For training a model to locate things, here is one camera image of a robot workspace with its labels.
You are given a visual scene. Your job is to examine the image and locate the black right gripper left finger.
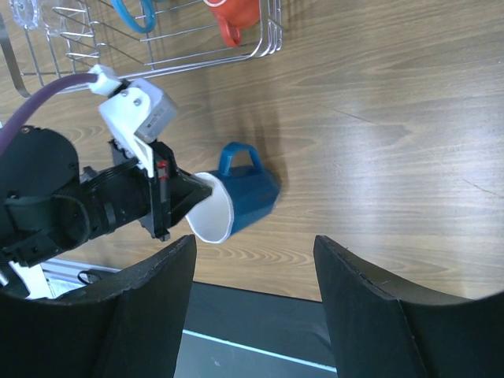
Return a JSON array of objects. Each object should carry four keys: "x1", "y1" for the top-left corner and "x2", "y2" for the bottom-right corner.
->
[{"x1": 1, "y1": 235, "x2": 197, "y2": 377}]

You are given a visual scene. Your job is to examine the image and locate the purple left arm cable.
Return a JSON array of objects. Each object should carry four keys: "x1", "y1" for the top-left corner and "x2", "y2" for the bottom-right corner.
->
[{"x1": 0, "y1": 72, "x2": 99, "y2": 158}]

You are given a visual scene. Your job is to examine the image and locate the blue patterned cup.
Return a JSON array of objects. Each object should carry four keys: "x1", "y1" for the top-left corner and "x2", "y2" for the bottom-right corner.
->
[{"x1": 110, "y1": 0, "x2": 157, "y2": 34}]

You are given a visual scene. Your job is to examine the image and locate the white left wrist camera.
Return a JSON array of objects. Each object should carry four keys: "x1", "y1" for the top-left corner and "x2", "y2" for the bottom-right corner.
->
[{"x1": 88, "y1": 65, "x2": 176, "y2": 178}]

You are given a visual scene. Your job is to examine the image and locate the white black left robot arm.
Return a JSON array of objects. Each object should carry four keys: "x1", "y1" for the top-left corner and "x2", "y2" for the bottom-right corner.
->
[{"x1": 1, "y1": 126, "x2": 212, "y2": 298}]

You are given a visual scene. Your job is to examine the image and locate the clear plastic cup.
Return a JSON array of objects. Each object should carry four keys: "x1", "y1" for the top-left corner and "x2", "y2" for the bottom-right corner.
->
[{"x1": 9, "y1": 0, "x2": 65, "y2": 35}]

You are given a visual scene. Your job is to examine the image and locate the wire dish rack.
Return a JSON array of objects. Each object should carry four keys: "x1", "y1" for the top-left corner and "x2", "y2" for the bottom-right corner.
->
[{"x1": 1, "y1": 1, "x2": 284, "y2": 98}]

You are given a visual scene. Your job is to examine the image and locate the dark blue paper cup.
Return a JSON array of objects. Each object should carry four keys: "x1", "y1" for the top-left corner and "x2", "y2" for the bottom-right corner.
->
[{"x1": 185, "y1": 142, "x2": 280, "y2": 244}]

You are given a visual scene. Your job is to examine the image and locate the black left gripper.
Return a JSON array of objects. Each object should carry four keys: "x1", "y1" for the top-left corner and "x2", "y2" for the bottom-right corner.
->
[{"x1": 80, "y1": 140, "x2": 213, "y2": 241}]

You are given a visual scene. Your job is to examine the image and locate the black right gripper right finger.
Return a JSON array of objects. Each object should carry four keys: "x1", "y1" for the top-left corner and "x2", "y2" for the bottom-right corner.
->
[{"x1": 313, "y1": 235, "x2": 503, "y2": 377}]

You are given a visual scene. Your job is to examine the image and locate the red ceramic mug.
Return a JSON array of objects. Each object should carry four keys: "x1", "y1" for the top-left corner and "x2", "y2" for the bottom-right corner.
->
[{"x1": 204, "y1": 0, "x2": 260, "y2": 47}]

